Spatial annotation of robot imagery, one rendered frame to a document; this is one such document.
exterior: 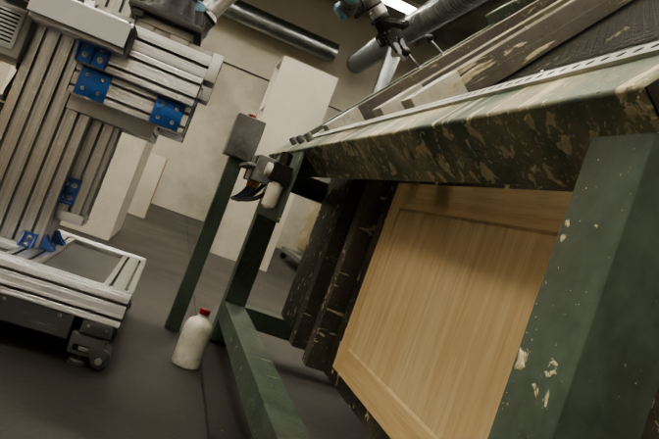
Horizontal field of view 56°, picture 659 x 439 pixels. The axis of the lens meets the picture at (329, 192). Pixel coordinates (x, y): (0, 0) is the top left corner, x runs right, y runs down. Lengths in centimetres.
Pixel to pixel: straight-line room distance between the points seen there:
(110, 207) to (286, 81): 240
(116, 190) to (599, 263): 409
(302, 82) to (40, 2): 448
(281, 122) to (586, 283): 557
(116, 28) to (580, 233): 147
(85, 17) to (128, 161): 271
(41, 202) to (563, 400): 182
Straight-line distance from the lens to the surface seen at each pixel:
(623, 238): 60
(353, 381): 162
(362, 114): 208
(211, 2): 266
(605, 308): 59
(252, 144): 256
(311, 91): 617
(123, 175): 450
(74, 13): 188
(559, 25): 153
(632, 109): 62
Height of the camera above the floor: 61
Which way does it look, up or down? 3 degrees up
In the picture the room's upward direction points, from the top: 20 degrees clockwise
